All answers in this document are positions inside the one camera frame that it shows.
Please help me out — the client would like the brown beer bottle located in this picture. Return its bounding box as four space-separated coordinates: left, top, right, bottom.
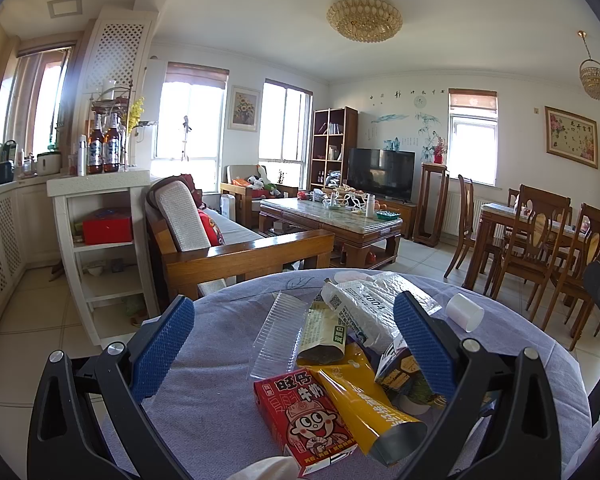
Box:
87 112 104 174
102 112 120 172

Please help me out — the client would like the wooden bookshelf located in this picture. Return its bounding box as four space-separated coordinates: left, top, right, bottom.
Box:
308 106 358 190

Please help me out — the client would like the white paper cup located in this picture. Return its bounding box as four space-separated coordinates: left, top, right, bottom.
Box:
445 294 484 333

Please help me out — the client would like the gold pendant lamp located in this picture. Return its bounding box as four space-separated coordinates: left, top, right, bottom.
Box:
578 30 600 101

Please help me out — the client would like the beige snack wrapper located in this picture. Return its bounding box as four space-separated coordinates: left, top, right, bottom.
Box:
297 295 347 364

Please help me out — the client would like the wooden coffee table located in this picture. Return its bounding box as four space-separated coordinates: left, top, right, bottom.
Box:
259 198 402 269

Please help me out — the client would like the framed sunflower picture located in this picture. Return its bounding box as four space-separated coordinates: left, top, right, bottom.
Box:
227 86 261 132

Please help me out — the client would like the wooden dining chair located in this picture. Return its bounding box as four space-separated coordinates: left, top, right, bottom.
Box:
541 203 600 351
491 184 571 321
444 174 503 294

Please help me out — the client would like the framed floral picture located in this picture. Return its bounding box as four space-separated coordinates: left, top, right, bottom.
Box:
544 106 598 169

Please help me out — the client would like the white plastic wipes pack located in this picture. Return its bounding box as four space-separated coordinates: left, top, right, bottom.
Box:
321 272 442 354

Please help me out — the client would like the red cushion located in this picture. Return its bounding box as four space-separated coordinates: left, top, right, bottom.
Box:
198 210 224 247

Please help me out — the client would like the gold ceiling lamp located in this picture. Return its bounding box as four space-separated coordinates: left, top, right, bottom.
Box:
326 0 403 44

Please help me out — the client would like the large red milk carton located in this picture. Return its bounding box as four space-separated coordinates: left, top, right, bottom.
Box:
253 368 358 477

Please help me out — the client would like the black flat television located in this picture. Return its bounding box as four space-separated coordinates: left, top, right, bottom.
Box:
346 148 415 202

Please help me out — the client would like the wooden sofa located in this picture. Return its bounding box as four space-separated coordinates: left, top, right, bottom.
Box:
145 174 335 308

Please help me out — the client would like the tall wooden plant stand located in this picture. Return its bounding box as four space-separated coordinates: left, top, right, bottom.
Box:
413 162 450 247

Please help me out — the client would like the red box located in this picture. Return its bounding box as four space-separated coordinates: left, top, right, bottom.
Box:
82 208 133 245

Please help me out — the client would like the yellow snack wrapper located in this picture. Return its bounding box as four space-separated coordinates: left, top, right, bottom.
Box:
308 342 427 466

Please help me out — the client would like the dark snack packet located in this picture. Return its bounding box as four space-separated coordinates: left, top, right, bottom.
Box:
375 334 446 408

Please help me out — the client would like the clear plastic tray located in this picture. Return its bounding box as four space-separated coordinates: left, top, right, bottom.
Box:
249 292 309 380

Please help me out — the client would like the white shelf unit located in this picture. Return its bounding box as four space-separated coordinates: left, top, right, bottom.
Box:
46 169 159 348

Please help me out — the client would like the purple floral tablecloth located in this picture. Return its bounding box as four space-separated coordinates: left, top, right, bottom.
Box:
142 269 592 479

